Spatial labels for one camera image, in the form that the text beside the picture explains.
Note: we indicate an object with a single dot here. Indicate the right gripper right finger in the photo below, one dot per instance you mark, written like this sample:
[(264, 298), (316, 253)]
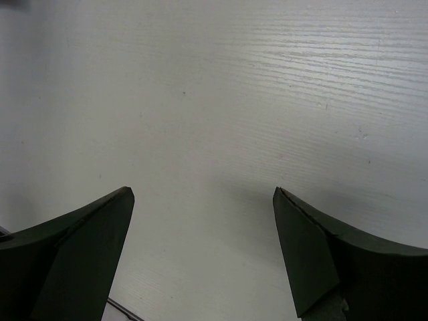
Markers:
[(339, 272)]

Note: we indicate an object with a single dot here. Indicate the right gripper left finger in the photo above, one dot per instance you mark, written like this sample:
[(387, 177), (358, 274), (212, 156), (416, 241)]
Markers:
[(63, 269)]

